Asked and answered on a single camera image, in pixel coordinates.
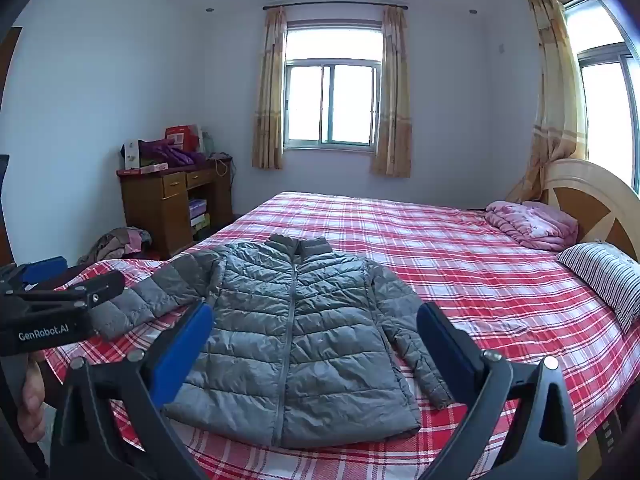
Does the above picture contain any pink folded blanket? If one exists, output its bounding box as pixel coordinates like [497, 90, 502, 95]
[484, 200, 580, 253]

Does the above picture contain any purple cloth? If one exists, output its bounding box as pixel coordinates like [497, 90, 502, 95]
[137, 138, 207, 167]

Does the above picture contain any wooden headboard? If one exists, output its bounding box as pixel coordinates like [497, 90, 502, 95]
[542, 158, 640, 263]

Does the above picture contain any large bright window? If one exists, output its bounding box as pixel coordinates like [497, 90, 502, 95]
[562, 0, 640, 194]

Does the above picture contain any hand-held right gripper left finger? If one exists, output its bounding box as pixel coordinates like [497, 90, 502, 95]
[47, 299, 216, 480]

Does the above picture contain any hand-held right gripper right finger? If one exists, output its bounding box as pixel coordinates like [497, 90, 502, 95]
[416, 302, 581, 480]

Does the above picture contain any grey puffer jacket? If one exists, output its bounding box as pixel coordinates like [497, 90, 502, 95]
[87, 234, 456, 449]

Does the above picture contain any red plaid bed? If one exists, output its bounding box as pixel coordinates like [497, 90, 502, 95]
[42, 191, 640, 480]

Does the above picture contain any long tied yellow curtain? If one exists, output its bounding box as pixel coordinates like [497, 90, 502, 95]
[505, 0, 589, 205]

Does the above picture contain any pile of clothes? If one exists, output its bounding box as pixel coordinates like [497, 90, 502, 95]
[77, 227, 153, 266]

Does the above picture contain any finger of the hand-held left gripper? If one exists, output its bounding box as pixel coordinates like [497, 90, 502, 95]
[0, 269, 126, 318]
[0, 256, 69, 292]

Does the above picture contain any striped pillow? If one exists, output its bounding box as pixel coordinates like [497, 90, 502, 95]
[556, 241, 640, 335]

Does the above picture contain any red cardboard box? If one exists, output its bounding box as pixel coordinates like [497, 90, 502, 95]
[165, 124, 204, 153]

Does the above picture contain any dark curtain rod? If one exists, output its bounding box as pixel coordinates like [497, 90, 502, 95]
[263, 3, 409, 11]

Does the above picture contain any wooden shelf cabinet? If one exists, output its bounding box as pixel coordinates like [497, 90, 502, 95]
[116, 156, 235, 261]

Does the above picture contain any short beige curtain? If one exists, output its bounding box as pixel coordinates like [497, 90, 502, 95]
[251, 6, 289, 170]
[375, 5, 414, 179]

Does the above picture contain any person's left hand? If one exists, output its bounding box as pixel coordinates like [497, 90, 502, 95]
[17, 351, 49, 444]

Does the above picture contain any small sliding window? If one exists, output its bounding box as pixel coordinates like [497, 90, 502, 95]
[283, 20, 385, 150]

